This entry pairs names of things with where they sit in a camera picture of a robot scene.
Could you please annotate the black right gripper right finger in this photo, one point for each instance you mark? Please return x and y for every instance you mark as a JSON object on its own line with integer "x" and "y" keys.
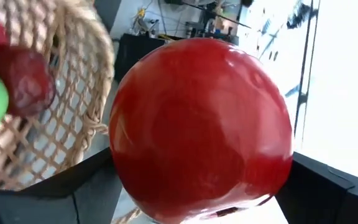
{"x": 328, "y": 205}

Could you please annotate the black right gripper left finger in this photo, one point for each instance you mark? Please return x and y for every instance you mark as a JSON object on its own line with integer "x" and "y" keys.
{"x": 42, "y": 208}

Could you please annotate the dark red apple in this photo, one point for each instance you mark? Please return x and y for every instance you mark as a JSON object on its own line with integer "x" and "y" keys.
{"x": 23, "y": 84}

